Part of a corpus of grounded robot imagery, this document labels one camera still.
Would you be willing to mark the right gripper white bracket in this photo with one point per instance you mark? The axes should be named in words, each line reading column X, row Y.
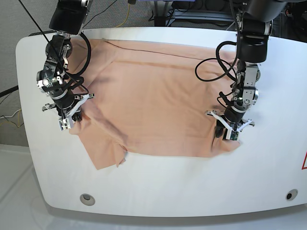
column 69, row 105

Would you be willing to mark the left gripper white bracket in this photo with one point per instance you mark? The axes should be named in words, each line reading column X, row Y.
column 233, row 117

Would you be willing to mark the peach orange T-shirt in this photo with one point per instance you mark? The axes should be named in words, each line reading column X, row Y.
column 150, row 98

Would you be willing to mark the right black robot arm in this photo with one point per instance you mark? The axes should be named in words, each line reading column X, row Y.
column 54, row 79

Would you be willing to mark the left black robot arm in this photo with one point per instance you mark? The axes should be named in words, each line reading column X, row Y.
column 254, row 25

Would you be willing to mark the black table leg left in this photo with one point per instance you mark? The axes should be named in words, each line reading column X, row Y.
column 8, row 91

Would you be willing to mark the left table grommet hole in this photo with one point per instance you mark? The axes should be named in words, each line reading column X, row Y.
column 87, row 199

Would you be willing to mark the table grommet hole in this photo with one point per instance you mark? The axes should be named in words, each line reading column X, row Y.
column 87, row 199
column 291, row 195

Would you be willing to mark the black bar table edge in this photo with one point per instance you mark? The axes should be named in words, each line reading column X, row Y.
column 39, row 33

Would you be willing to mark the red triangle sticker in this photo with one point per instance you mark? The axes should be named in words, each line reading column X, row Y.
column 304, row 166

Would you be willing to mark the right table grommet hole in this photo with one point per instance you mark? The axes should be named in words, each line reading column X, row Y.
column 291, row 195

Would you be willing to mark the black metal equipment frame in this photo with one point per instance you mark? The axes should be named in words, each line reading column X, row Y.
column 290, row 22

